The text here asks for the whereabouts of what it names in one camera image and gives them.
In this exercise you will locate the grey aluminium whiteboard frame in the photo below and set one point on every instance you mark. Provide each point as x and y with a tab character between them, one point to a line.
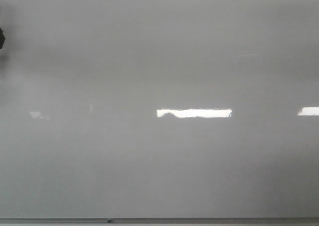
138	221

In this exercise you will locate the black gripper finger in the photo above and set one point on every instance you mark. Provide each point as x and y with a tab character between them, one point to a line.
2	38

